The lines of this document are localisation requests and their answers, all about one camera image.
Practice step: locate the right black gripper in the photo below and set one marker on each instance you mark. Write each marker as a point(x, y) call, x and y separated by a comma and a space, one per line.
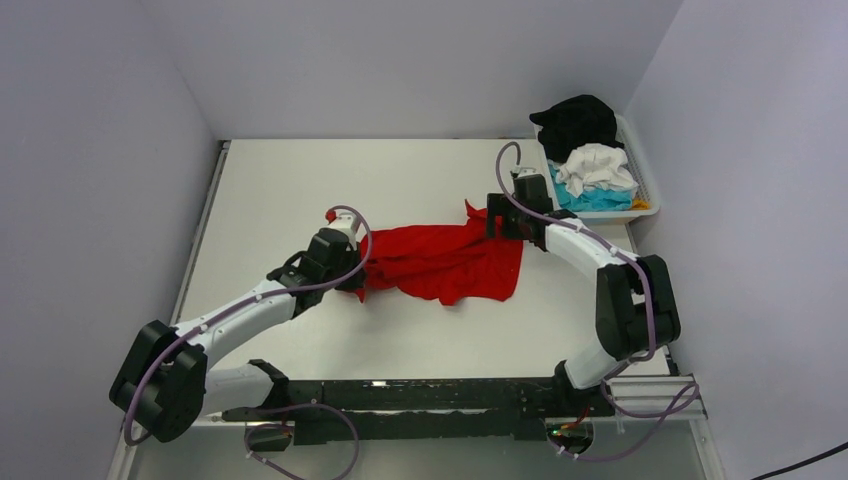
point(500, 205)

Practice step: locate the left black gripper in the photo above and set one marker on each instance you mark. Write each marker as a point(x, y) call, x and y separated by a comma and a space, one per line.
point(353, 283)

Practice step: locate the red t shirt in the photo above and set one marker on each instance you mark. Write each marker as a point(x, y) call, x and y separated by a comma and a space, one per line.
point(443, 262)

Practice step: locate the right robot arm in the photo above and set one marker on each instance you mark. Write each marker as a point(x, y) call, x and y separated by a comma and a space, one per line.
point(635, 312)

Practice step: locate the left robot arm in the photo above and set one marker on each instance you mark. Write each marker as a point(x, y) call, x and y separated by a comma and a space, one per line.
point(168, 380)

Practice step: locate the turquoise t shirt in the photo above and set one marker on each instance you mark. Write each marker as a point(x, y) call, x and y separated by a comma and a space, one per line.
point(597, 200)

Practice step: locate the white t shirt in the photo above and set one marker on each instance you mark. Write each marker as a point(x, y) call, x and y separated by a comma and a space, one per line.
point(596, 166)

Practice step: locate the black t shirt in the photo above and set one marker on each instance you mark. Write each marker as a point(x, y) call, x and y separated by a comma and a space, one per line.
point(575, 122)

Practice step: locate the white laundry basket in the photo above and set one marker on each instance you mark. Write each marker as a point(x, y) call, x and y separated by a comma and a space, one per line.
point(637, 165)

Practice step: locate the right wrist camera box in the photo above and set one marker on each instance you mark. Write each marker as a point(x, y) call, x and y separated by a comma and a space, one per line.
point(523, 172)

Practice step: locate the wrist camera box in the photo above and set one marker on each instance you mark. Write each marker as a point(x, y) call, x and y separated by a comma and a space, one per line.
point(344, 221)
point(523, 172)

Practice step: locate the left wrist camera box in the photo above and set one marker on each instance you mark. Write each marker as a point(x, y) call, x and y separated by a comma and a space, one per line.
point(344, 221)

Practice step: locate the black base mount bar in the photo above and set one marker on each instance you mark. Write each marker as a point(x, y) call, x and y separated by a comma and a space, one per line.
point(321, 411)

